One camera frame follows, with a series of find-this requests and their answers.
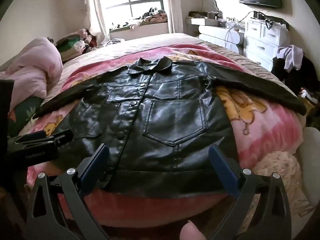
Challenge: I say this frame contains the black leather jacket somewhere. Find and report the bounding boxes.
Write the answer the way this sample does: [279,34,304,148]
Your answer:
[32,57,307,197]

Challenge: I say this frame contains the white side curtain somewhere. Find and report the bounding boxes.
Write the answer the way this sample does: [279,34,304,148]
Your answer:
[162,0,185,34]

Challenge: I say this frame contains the person's right hand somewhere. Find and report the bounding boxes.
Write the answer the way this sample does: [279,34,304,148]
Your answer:
[180,220,212,240]

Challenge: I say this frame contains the beige bedspread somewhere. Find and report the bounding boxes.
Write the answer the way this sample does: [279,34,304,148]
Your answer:
[40,32,285,105]

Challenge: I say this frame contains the white sheer curtain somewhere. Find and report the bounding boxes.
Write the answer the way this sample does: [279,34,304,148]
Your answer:
[84,0,110,44]

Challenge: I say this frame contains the clothes on windowsill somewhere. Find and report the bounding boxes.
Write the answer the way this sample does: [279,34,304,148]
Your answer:
[110,6,168,29]

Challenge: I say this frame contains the pile of folded clothes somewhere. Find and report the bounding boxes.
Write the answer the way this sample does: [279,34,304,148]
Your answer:
[55,29,100,62]

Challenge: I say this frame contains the beige plush cushion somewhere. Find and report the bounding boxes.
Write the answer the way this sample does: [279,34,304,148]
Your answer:
[240,151,313,218]

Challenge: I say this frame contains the green floral pillow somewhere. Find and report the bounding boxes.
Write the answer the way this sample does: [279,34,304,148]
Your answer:
[9,96,44,128]

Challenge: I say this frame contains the white rounded chair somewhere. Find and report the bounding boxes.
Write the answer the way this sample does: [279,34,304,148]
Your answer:
[296,126,320,173]

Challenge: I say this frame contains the grey cloth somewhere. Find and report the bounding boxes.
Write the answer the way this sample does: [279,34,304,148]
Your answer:
[277,44,304,72]

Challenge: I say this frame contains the black bag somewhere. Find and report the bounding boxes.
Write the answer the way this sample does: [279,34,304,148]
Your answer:
[265,16,290,30]

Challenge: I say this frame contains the clutter of toiletries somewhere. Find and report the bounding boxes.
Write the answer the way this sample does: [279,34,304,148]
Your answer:
[189,10,244,28]

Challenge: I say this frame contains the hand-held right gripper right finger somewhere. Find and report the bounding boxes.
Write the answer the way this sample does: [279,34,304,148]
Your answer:
[209,144,293,240]

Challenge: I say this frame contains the white chest of drawers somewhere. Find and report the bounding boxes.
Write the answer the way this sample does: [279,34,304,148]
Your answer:
[244,17,292,72]

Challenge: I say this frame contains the pink printed blanket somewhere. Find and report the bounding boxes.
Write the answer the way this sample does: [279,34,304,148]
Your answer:
[17,44,304,230]

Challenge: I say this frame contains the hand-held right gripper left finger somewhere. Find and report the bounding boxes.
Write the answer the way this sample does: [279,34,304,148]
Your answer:
[25,143,112,240]

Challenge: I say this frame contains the white vanity desk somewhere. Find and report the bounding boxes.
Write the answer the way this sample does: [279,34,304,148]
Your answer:
[186,17,245,54]

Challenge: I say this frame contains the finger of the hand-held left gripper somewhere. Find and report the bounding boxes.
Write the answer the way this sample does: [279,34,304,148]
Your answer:
[14,131,47,143]
[7,129,73,166]

